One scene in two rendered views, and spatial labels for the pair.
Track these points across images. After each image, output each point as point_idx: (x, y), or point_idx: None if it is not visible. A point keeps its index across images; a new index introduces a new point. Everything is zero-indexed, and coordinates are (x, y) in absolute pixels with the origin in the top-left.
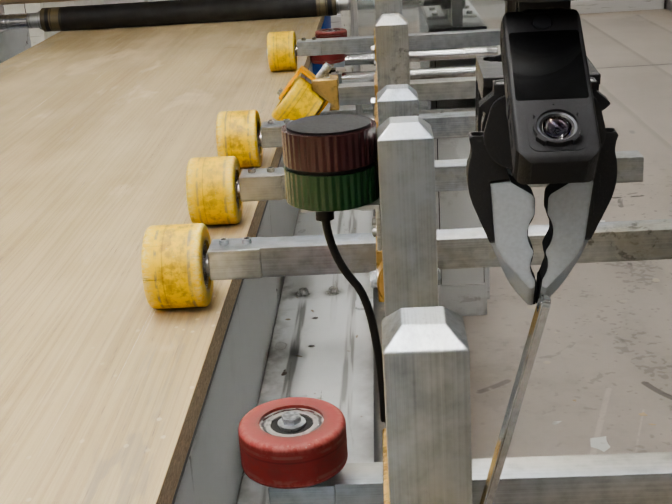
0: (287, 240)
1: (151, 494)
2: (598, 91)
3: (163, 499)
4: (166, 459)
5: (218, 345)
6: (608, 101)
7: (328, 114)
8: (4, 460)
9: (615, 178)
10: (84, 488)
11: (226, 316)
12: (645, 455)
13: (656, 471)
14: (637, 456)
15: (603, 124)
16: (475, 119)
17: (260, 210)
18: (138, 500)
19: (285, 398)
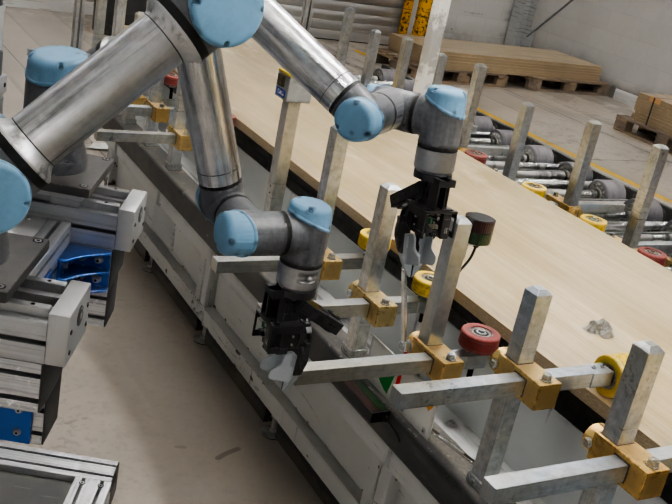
0: (578, 370)
1: (491, 313)
2: (406, 204)
3: (490, 319)
4: (503, 323)
5: (572, 389)
6: (402, 205)
7: (488, 221)
8: (548, 321)
9: (394, 230)
10: (511, 314)
11: (594, 404)
12: (368, 364)
13: (361, 358)
14: (370, 363)
15: (401, 211)
16: (453, 234)
17: None
18: (491, 311)
19: (494, 339)
